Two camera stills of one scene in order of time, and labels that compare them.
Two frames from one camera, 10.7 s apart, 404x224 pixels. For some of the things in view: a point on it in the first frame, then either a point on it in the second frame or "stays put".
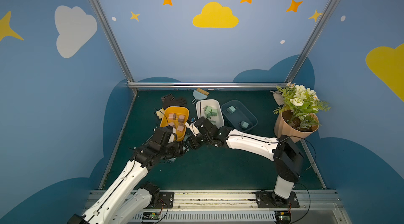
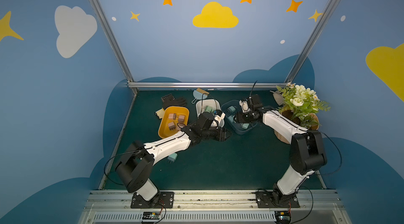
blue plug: (231, 109) stays put
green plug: (208, 111) stays put
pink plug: (181, 119) stays put
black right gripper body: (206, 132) to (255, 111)
